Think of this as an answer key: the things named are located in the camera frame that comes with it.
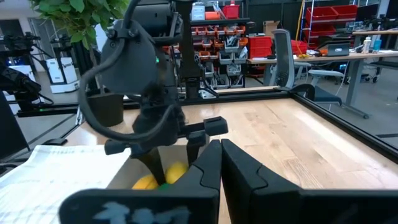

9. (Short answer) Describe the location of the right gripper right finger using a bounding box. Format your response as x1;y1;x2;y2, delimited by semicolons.
220;139;398;224

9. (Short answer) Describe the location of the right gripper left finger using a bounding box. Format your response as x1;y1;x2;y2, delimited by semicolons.
58;139;223;224

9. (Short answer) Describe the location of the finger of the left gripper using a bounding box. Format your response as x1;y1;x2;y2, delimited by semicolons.
136;148;167;187
185;136;208;167

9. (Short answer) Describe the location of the yellow toy banana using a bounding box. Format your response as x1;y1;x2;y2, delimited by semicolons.
132;174;159;190

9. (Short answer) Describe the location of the grey tupperware container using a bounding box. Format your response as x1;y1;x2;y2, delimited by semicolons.
105;143;215;191

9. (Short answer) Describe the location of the parts bin shelf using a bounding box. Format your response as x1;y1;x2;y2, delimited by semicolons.
189;17;274;91

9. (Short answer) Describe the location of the white equipment box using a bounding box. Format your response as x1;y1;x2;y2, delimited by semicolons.
46;57;80;94
7;64;37;82

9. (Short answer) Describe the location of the white checked kitchen towel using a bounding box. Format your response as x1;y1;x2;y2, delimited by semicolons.
0;144;131;224

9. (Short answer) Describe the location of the grey office chair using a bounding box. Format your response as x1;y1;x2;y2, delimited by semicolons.
269;29;343;106

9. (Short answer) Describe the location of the green potted plant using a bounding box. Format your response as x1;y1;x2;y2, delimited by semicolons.
29;0;131;128

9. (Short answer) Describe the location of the red storage bin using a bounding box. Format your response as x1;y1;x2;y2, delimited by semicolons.
221;3;240;19

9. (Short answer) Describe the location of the cardboard box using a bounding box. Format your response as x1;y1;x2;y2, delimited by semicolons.
262;20;280;37

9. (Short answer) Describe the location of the black flat panel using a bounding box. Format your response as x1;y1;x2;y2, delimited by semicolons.
0;90;30;161

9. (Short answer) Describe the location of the grey laptop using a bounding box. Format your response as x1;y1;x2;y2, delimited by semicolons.
325;42;351;57

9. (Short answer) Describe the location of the white bottle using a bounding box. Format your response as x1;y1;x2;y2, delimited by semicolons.
362;36;373;54

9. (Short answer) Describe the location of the red bin rack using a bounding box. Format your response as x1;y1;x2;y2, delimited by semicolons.
306;4;358;38

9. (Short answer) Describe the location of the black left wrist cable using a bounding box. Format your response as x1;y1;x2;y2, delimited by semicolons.
77;0;178;144

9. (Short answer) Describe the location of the black aluminium table frame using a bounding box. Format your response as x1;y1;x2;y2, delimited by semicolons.
17;90;398;162

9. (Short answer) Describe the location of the yellow cable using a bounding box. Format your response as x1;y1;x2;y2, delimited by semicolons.
295;0;310;59

